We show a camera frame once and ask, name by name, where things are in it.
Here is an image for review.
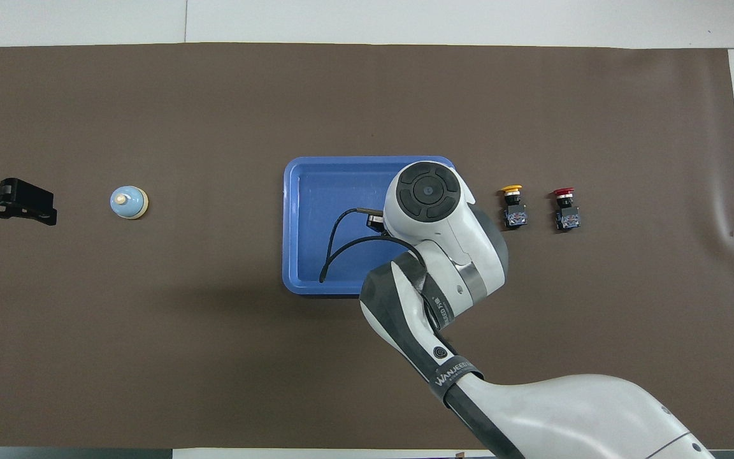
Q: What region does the red mushroom push button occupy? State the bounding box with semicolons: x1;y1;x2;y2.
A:
552;187;581;232

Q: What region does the light blue call bell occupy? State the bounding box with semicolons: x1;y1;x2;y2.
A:
110;185;150;221

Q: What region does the brown table mat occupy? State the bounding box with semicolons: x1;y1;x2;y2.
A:
0;43;734;450

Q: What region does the yellow mushroom push button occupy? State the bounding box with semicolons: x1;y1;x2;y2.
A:
500;184;529;231

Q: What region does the blue plastic tray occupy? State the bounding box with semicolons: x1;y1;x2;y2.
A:
282;156;460;296

